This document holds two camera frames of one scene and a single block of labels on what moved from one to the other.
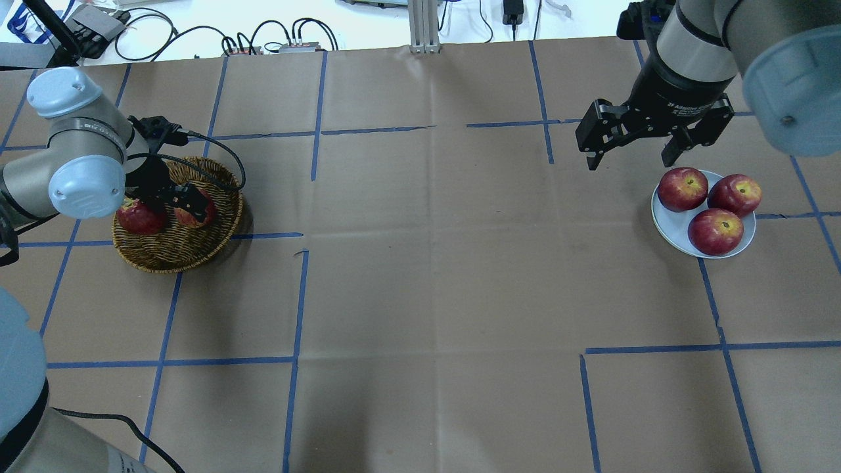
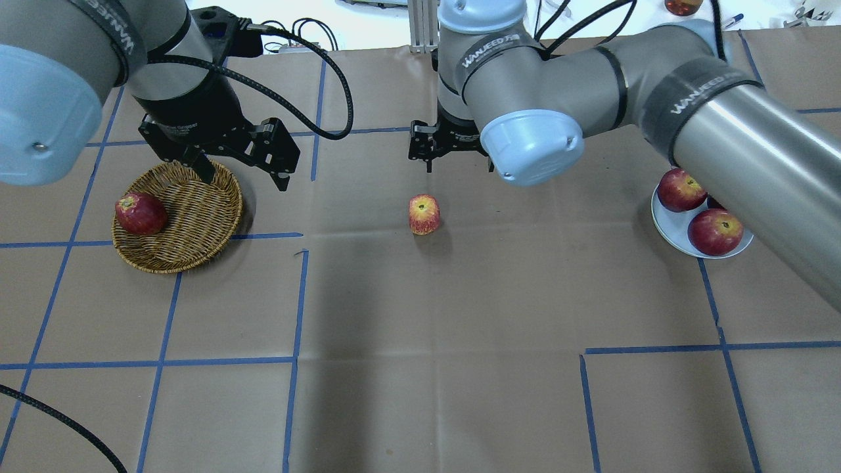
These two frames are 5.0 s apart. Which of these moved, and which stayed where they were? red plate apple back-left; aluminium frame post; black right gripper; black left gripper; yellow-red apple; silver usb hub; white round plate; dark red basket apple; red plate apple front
Moved: black left gripper; black right gripper; yellow-red apple
Stayed: dark red basket apple; red plate apple back-left; white round plate; aluminium frame post; red plate apple front; silver usb hub
